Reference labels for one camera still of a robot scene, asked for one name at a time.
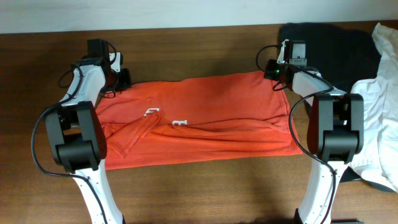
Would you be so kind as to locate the white garment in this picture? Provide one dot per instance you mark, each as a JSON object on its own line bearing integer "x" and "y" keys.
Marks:
{"x": 377, "y": 161}

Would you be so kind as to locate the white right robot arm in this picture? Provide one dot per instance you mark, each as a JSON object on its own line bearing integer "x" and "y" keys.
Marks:
{"x": 335, "y": 130}

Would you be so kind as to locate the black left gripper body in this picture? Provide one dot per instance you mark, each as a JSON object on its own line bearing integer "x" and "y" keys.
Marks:
{"x": 120, "y": 81}

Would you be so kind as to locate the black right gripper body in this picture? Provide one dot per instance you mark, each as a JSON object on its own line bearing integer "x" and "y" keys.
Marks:
{"x": 273, "y": 65}

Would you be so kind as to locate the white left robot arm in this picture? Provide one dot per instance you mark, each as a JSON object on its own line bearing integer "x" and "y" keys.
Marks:
{"x": 75, "y": 135}

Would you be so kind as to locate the red t-shirt white print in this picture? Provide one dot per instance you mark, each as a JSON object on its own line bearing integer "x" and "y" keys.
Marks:
{"x": 197, "y": 119}

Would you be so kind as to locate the black garment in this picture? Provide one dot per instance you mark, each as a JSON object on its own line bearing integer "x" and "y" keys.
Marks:
{"x": 342, "y": 56}

